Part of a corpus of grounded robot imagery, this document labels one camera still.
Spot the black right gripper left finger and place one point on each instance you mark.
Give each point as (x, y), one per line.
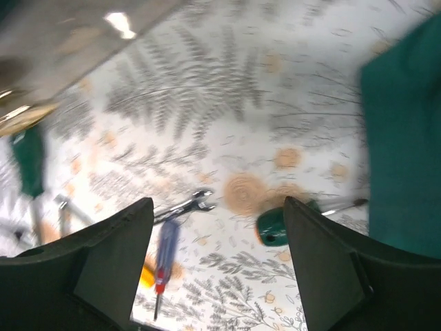
(85, 281)

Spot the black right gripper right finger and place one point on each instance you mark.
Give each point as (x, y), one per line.
(348, 281)

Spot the yellow handle screwdriver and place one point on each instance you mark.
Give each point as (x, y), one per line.
(147, 278)

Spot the silver hex key tool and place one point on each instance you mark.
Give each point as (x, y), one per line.
(45, 233)

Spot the stubby green screwdriver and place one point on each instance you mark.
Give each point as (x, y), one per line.
(270, 225)

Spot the blue red screwdriver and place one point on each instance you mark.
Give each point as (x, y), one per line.
(165, 256)

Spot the small silver wrench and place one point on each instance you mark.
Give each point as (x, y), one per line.
(196, 203)

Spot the large green handle screwdriver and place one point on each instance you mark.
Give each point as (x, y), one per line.
(28, 149)

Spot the mirrored drawer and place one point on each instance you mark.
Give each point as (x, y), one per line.
(47, 46)

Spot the green cloth garment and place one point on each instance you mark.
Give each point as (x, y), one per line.
(401, 101)

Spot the floral table mat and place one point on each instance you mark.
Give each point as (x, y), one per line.
(256, 100)

